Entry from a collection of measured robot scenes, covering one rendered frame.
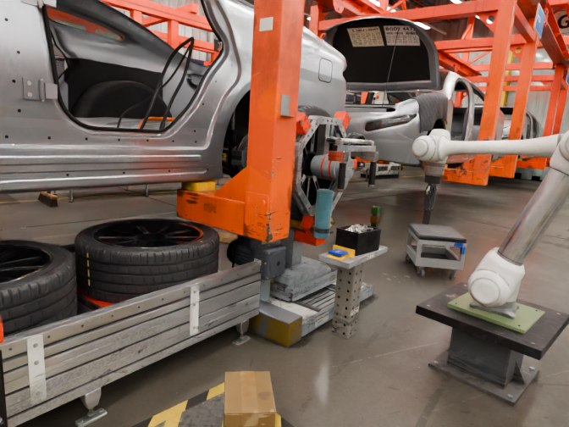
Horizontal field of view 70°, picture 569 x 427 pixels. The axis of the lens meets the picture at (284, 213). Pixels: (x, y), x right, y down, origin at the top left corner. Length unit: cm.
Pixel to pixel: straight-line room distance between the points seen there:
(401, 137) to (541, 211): 326
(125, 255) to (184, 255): 23
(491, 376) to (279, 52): 166
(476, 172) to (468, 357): 391
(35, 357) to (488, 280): 157
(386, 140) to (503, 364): 326
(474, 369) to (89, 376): 157
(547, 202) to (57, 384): 177
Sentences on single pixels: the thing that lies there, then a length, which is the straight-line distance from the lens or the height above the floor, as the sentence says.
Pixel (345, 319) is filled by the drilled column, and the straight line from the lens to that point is 219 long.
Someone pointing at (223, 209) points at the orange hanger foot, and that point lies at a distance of 206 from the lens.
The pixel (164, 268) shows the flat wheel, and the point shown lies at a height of 43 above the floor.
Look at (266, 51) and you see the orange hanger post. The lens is 189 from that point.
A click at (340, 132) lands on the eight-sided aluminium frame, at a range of 241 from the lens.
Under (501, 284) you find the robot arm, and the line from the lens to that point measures 176.
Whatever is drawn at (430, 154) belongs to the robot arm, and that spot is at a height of 97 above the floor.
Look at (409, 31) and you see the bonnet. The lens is 551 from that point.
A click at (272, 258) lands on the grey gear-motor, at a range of 219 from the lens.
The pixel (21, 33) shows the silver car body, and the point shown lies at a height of 131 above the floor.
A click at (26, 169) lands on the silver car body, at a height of 83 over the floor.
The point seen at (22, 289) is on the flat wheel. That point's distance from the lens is 153.
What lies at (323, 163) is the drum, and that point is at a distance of 224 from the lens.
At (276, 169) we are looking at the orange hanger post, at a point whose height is 86.
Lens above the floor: 103
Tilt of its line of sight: 11 degrees down
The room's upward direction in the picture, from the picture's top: 4 degrees clockwise
